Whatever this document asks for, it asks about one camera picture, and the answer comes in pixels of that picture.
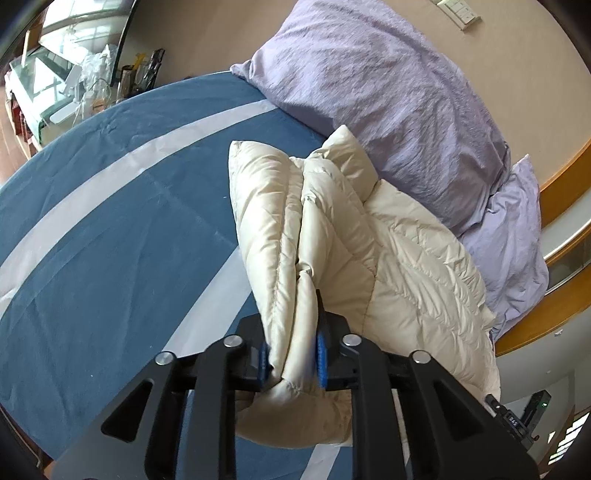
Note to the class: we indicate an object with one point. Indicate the white plastic desk object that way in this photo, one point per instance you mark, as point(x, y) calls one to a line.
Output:
point(67, 99)

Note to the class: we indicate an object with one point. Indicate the wooden framed glass door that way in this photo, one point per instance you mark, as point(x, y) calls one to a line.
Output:
point(554, 295)

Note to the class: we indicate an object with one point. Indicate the white wall switch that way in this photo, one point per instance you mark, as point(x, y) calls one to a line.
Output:
point(459, 11)

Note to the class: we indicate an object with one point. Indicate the large purple pillow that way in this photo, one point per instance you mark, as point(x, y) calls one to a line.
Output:
point(378, 92)

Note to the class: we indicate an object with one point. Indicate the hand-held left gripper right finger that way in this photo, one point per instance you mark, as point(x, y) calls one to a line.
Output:
point(322, 360)

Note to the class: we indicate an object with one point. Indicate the dark glass bottle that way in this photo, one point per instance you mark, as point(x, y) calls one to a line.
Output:
point(127, 83)

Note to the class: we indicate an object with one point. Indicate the cream quilted puffer jacket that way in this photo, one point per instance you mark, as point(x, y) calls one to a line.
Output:
point(415, 277)

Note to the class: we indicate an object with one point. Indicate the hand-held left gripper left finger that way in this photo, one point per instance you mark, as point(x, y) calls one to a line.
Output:
point(263, 364)

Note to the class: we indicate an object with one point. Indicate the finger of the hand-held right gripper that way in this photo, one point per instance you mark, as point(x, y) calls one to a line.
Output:
point(496, 405)

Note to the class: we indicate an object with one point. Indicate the clear plastic bag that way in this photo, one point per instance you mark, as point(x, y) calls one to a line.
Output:
point(99, 64)

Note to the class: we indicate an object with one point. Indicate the blue grey-striped bed sheet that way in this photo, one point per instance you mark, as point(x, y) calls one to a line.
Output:
point(115, 184)

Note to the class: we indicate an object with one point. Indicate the lavender crumpled duvet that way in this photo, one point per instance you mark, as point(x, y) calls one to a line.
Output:
point(512, 249)

